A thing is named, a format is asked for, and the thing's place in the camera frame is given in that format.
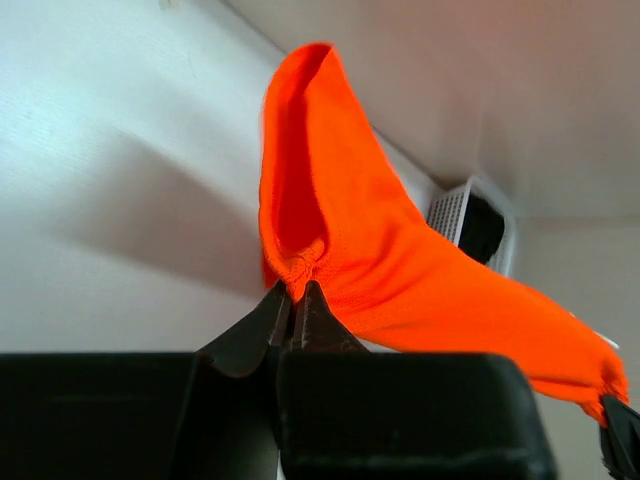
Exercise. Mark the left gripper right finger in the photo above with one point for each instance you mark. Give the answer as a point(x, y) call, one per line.
point(316, 329)

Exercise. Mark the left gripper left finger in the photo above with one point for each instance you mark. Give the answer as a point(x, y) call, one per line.
point(239, 351)

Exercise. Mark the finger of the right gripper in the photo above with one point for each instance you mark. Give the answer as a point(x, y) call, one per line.
point(619, 439)

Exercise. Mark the orange shorts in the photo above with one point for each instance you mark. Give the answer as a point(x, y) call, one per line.
point(332, 210)

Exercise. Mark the black shorts in basket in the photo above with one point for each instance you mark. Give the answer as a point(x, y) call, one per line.
point(482, 230)

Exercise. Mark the white plastic basket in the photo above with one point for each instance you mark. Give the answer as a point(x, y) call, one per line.
point(448, 210)

